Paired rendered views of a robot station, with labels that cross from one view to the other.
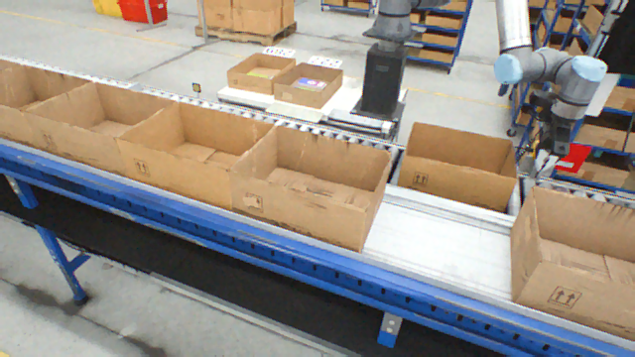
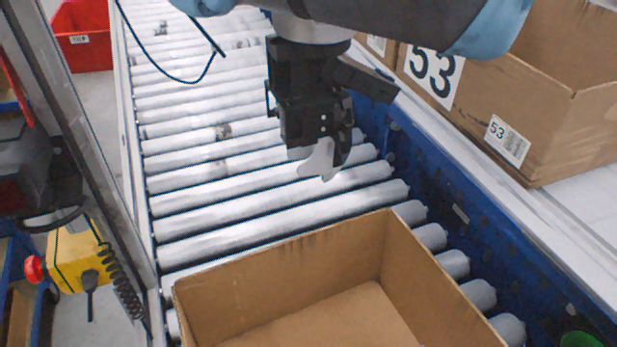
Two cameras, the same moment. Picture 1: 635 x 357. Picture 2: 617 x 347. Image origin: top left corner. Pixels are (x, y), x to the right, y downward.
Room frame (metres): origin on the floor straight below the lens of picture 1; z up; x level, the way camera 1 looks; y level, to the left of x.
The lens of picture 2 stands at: (1.36, -0.47, 1.31)
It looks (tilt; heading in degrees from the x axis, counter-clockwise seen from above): 42 degrees down; 229
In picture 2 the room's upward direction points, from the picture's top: straight up
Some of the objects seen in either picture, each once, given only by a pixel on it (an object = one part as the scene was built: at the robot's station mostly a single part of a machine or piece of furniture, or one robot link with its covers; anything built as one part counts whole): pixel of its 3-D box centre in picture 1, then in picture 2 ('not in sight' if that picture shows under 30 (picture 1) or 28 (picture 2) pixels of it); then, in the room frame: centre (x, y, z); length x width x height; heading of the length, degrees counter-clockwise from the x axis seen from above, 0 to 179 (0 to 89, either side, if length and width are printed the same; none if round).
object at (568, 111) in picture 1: (568, 107); (318, 10); (1.09, -0.77, 1.17); 0.10 x 0.09 x 0.05; 71
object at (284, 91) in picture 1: (310, 83); not in sight; (2.06, 0.08, 0.80); 0.38 x 0.28 x 0.10; 161
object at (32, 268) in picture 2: not in sight; (44, 266); (1.42, -0.96, 0.84); 0.04 x 0.04 x 0.04; 70
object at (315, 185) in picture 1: (313, 183); not in sight; (0.88, 0.01, 0.96); 0.39 x 0.29 x 0.17; 70
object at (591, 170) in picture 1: (586, 154); not in sight; (1.80, -1.49, 0.59); 0.40 x 0.30 x 0.10; 158
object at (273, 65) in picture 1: (263, 72); not in sight; (2.19, 0.37, 0.80); 0.38 x 0.28 x 0.10; 163
